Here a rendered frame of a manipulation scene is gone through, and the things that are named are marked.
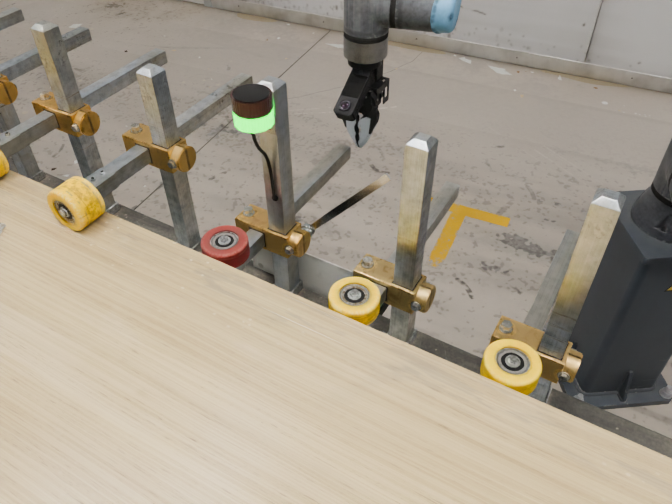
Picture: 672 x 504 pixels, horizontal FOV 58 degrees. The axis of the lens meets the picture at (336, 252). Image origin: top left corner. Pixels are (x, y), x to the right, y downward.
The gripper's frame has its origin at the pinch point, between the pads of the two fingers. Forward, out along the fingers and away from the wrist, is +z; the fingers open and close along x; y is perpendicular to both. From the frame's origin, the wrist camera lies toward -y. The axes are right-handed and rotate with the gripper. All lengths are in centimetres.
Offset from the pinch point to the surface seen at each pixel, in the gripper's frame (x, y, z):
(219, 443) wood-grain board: -23, -77, -7
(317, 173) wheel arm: -0.5, -18.2, -3.4
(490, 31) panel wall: 39, 225, 67
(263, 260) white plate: 3.0, -34.2, 9.5
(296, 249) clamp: -8.6, -38.5, -2.5
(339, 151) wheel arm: -0.4, -9.1, -3.4
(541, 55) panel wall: 9, 227, 75
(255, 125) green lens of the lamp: -6, -43, -30
